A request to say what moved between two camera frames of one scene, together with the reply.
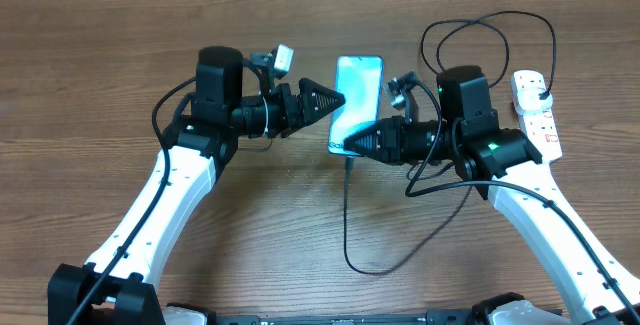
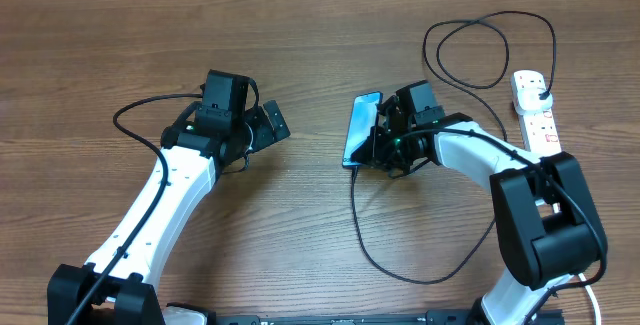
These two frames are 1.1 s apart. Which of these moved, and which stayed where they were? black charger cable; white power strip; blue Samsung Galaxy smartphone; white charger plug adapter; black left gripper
Moved: black left gripper; black charger cable; blue Samsung Galaxy smartphone
Stayed: white power strip; white charger plug adapter
